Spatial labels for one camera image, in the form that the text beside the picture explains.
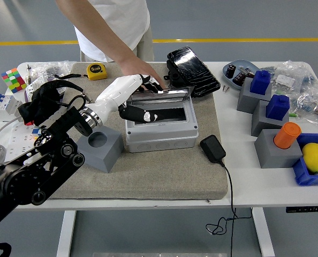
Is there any blue-grey oval tray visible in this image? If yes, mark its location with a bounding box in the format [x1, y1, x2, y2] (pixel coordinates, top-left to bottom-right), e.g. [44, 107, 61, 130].
[222, 59, 259, 91]

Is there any square yellow tape measure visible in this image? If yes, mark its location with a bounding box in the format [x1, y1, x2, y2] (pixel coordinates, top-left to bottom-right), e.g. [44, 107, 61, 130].
[54, 63, 108, 81]

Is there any black plastic holder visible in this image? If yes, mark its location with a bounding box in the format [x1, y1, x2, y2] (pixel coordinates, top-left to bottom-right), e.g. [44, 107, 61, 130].
[163, 60, 186, 88]

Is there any blue plastic block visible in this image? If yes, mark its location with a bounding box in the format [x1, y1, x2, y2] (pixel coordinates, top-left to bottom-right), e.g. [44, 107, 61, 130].
[265, 94, 290, 120]
[249, 70, 271, 95]

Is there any orange cylinder battery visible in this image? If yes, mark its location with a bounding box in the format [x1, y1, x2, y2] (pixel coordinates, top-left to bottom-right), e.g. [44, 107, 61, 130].
[272, 122, 302, 149]

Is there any black adapter cord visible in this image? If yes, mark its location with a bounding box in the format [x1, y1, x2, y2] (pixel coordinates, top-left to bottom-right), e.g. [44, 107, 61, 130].
[206, 157, 252, 257]

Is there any black table control panel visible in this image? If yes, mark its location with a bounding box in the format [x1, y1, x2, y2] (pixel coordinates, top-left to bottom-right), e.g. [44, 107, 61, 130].
[286, 205, 318, 214]

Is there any thin white cable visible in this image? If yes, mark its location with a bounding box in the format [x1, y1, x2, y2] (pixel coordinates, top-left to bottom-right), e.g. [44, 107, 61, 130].
[0, 117, 19, 147]

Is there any black cracked glossy phone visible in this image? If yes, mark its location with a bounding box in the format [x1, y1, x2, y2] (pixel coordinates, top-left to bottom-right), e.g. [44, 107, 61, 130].
[166, 46, 221, 98]

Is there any white power strip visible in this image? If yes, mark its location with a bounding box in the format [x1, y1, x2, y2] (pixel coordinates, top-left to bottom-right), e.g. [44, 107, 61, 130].
[0, 122, 42, 172]

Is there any black power adapter plug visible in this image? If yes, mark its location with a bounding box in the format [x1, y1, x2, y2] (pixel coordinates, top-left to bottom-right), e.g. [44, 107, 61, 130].
[199, 134, 226, 163]

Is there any upright black capacitor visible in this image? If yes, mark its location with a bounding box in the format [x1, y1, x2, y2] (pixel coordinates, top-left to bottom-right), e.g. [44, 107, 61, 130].
[226, 64, 237, 79]

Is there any grey block with round hole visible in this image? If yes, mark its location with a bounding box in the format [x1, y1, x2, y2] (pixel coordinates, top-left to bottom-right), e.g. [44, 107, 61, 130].
[77, 126, 124, 173]

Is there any black cloth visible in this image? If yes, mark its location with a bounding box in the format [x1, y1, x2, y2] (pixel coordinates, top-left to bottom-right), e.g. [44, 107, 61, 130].
[17, 83, 62, 128]

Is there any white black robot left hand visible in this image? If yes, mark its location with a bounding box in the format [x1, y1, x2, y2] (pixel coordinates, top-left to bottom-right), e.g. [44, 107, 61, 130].
[94, 74, 165, 126]

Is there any small metal clip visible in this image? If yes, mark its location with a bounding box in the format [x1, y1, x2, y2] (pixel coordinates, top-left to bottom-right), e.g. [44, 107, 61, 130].
[238, 66, 253, 78]

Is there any white table leg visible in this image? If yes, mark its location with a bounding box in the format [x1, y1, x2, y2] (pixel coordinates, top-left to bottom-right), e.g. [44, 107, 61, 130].
[56, 210, 77, 257]
[252, 207, 275, 257]

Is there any person's right hand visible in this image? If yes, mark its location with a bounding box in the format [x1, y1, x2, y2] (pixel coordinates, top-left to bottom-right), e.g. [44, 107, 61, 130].
[120, 57, 166, 90]

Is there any grey junction box with lid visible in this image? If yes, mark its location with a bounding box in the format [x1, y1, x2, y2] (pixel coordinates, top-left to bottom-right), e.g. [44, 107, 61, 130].
[125, 86, 199, 153]

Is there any white printed carton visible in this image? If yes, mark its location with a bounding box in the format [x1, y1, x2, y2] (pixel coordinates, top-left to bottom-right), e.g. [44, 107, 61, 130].
[25, 74, 67, 104]

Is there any dark lying capacitor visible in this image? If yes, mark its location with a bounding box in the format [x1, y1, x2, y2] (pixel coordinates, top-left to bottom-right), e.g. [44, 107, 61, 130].
[231, 72, 247, 87]

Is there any white circuit breaker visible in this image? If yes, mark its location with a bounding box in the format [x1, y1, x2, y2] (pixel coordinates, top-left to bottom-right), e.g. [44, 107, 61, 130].
[0, 94, 23, 123]

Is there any grey-brown fabric mat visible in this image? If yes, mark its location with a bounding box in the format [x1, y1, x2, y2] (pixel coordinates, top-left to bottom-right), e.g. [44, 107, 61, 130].
[38, 62, 229, 201]

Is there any clear bag of parts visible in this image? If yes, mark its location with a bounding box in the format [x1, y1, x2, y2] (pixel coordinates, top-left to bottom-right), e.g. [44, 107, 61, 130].
[27, 61, 75, 81]
[260, 61, 318, 94]
[290, 88, 318, 126]

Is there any grey holder block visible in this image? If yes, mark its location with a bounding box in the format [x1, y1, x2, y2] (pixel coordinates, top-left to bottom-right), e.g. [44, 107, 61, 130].
[236, 77, 272, 114]
[251, 100, 291, 137]
[254, 129, 303, 169]

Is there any yellow lemon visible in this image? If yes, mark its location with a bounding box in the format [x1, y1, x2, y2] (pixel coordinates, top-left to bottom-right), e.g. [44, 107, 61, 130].
[301, 142, 318, 172]

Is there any blue plastic bin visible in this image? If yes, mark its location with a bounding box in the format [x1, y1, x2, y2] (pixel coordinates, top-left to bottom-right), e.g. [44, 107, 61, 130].
[292, 133, 318, 186]

